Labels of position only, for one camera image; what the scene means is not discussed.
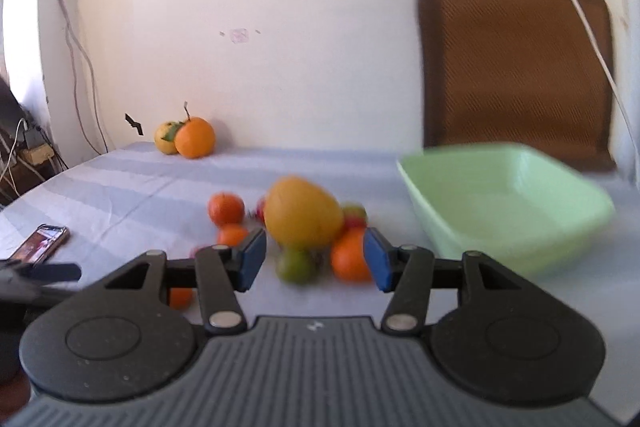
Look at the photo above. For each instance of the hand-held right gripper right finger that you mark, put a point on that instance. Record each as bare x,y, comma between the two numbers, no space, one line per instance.
377,263

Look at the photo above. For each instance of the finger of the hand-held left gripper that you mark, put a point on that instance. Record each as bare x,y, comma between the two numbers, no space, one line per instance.
50,272

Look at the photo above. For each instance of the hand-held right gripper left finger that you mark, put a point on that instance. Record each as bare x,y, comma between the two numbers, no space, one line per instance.
254,259

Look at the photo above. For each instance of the small orange tangerine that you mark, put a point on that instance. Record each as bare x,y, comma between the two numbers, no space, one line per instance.
347,259
231,235
180,298
226,208

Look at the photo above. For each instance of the small green round fruit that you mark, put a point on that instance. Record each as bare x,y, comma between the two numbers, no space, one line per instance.
295,266

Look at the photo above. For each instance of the small red green fruit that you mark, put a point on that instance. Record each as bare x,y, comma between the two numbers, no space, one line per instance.
355,216

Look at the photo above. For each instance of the large yellow grapefruit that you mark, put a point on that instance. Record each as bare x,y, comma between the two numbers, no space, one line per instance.
300,212

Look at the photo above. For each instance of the light green square bowl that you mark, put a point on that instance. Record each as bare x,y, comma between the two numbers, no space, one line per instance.
505,212

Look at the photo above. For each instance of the smartphone with lit screen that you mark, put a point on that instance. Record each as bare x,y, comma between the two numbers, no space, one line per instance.
39,243

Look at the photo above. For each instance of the grey striped bedsheet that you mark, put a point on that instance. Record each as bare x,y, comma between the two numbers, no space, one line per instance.
125,202

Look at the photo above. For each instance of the orange with stem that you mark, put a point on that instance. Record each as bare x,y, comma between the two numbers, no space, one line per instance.
195,139

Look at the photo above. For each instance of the yellow citrus with leaf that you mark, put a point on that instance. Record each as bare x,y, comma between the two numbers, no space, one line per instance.
162,139

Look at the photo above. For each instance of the brown woven seat cushion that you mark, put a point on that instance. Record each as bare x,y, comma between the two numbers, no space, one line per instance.
510,57

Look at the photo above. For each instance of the pink wall sticker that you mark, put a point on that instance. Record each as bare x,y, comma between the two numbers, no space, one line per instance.
239,35

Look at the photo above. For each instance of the white window frame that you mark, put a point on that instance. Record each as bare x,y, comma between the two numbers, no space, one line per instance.
631,32

